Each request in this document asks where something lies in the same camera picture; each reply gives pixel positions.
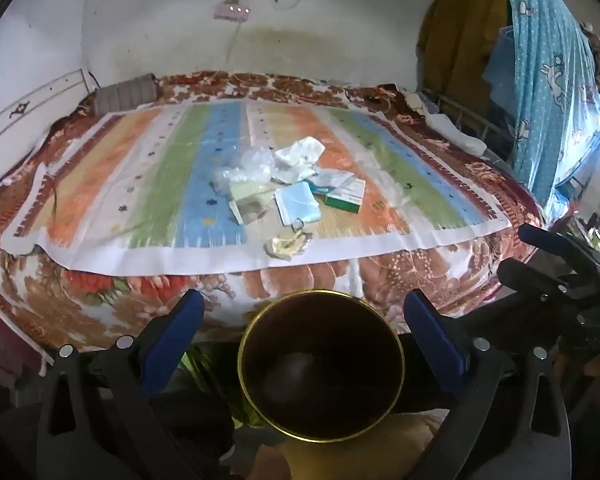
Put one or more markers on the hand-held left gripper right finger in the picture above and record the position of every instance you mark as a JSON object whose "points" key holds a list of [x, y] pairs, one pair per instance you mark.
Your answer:
{"points": [[434, 342]]}

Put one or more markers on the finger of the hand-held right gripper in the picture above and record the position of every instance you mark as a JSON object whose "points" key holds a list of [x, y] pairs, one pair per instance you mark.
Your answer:
{"points": [[542, 240], [530, 276]]}

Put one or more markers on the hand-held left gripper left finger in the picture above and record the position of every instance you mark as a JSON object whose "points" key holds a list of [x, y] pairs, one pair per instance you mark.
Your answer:
{"points": [[176, 337]]}

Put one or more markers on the dark bin with gold rim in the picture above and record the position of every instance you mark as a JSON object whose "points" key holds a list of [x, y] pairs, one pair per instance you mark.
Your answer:
{"points": [[320, 360]]}

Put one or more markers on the gold wrapper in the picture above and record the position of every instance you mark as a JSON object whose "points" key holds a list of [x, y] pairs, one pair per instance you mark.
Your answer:
{"points": [[285, 249]]}

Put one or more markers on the pale cardboard packet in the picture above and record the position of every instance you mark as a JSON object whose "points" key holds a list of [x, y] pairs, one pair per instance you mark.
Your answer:
{"points": [[247, 205]]}

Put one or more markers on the green and white box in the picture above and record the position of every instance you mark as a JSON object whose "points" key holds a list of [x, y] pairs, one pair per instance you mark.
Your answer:
{"points": [[347, 197]]}

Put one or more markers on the blue face mask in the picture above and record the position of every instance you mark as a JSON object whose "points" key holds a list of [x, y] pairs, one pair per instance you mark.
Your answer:
{"points": [[296, 202]]}

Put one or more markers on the clear plastic bag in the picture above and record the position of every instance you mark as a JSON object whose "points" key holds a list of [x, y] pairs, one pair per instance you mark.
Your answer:
{"points": [[247, 167]]}

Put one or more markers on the white packet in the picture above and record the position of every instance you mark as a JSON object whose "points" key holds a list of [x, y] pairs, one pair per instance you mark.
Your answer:
{"points": [[332, 180]]}

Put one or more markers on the white plastic bag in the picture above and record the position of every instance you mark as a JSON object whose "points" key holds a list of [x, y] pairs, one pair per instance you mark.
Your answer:
{"points": [[300, 152]]}

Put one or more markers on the floral brown blanket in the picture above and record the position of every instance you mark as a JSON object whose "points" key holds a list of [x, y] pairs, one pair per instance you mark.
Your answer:
{"points": [[330, 282]]}

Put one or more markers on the blue printed curtain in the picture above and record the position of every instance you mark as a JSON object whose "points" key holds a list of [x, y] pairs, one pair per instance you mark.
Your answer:
{"points": [[545, 110]]}

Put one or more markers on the white pillow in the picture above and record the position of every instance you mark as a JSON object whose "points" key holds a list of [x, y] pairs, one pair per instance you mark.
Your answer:
{"points": [[457, 134]]}

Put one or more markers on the striped colourful mat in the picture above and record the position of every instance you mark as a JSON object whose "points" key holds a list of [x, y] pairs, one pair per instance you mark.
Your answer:
{"points": [[155, 185]]}

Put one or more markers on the yellow curtain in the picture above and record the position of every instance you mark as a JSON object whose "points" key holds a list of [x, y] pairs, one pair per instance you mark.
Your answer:
{"points": [[460, 35]]}

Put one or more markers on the grey ribbed pillow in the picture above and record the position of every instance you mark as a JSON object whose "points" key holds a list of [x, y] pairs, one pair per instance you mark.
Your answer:
{"points": [[125, 94]]}

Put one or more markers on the white headboard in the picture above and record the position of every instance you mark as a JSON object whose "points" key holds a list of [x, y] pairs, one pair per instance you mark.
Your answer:
{"points": [[30, 105]]}

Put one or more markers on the white power strip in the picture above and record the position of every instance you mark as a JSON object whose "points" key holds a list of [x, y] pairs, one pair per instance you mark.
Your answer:
{"points": [[232, 11]]}

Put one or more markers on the metal bed frame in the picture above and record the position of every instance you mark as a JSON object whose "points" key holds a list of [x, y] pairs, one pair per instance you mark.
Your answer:
{"points": [[472, 122]]}

